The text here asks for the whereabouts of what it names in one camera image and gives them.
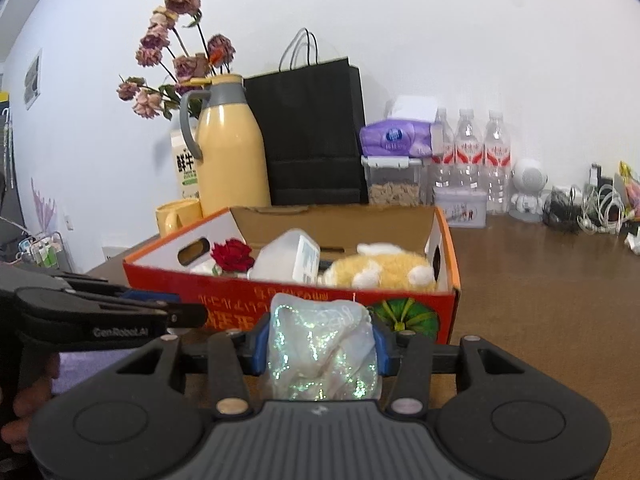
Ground iridescent white pouch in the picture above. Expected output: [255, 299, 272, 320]
[262, 292, 382, 401]

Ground translucent plastic container of beads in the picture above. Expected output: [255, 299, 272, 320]
[248, 229, 321, 285]

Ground person's left hand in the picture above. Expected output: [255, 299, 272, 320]
[1, 353, 61, 454]

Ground purple towel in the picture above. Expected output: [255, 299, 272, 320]
[52, 349, 132, 396]

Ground yellow plush toy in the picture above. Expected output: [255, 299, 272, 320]
[318, 243, 436, 292]

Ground red artificial rose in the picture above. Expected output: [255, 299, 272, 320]
[210, 238, 255, 275]

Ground orange cardboard box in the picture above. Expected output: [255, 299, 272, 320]
[124, 205, 460, 344]

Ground yellow ceramic mug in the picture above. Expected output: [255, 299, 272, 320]
[155, 197, 203, 237]

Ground white tin box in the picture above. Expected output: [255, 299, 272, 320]
[434, 188, 487, 229]

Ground clear jar of seeds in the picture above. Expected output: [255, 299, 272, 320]
[361, 156, 423, 207]

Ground yellow thermos jug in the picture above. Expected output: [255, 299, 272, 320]
[179, 74, 271, 216]

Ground white milk carton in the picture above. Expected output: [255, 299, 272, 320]
[170, 129, 198, 198]

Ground water bottle left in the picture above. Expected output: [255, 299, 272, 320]
[432, 107, 454, 190]

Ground water bottle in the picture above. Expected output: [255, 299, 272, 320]
[432, 107, 454, 190]
[484, 110, 511, 214]
[454, 108, 484, 190]

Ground water bottle middle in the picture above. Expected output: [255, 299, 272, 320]
[454, 108, 484, 190]

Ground purple tissue pack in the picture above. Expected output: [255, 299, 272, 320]
[359, 96, 445, 158]

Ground white robot figurine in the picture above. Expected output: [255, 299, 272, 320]
[509, 158, 548, 223]

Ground water bottle right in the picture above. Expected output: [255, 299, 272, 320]
[484, 110, 511, 214]

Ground black paper shopping bag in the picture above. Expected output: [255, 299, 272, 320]
[244, 28, 368, 206]

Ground crumpled white paper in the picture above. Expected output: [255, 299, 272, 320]
[625, 233, 640, 256]

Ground dried pink rose bouquet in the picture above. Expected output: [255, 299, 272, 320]
[116, 0, 235, 119]

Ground colourful snack packet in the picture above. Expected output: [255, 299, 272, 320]
[618, 162, 640, 220]

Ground wall picture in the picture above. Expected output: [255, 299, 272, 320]
[24, 51, 42, 110]

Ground tangled charger cables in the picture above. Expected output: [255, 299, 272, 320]
[541, 162, 632, 236]

